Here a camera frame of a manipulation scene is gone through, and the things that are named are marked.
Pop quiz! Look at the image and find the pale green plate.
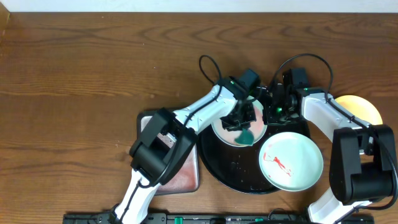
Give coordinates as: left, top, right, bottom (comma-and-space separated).
258, 132, 323, 192
211, 100, 267, 147

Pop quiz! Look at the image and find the green yellow sponge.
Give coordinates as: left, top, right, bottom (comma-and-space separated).
234, 129, 254, 146

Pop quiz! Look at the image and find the yellow plate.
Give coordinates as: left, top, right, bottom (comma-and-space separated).
335, 95, 383, 125

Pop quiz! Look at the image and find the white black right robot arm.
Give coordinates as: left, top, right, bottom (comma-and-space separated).
260, 84, 397, 223

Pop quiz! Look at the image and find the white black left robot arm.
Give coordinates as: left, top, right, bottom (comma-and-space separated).
109, 77, 259, 223

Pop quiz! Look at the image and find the round black tray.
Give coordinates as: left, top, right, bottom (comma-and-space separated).
197, 120, 310, 194

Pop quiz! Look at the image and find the rectangular black soapy water tray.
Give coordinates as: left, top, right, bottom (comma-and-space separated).
136, 110, 200, 196

